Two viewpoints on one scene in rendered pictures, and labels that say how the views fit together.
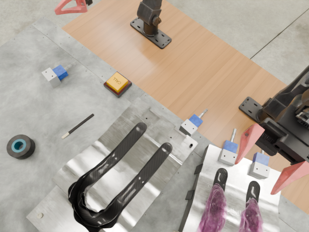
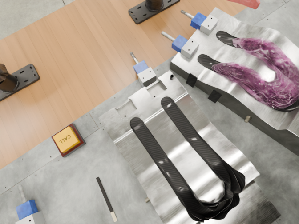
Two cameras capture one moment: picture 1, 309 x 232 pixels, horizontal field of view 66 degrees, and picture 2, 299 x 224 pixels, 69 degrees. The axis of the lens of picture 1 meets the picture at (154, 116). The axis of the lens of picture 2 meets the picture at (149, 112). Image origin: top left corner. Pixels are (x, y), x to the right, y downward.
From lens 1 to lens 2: 0.24 m
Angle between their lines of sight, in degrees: 20
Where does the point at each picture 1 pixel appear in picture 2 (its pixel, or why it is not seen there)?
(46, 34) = not seen: outside the picture
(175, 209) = (222, 115)
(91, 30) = not seen: outside the picture
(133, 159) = (169, 141)
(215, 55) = (69, 25)
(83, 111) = (90, 188)
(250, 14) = not seen: outside the picture
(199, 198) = (225, 86)
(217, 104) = (126, 42)
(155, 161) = (177, 118)
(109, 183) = (194, 172)
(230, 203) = (234, 60)
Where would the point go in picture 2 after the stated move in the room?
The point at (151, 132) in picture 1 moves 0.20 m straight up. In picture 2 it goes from (145, 114) to (139, 90)
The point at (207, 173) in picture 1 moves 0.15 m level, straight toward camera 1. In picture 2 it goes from (199, 73) to (216, 116)
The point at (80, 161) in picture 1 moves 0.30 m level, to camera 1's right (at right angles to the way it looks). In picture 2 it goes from (160, 201) to (200, 94)
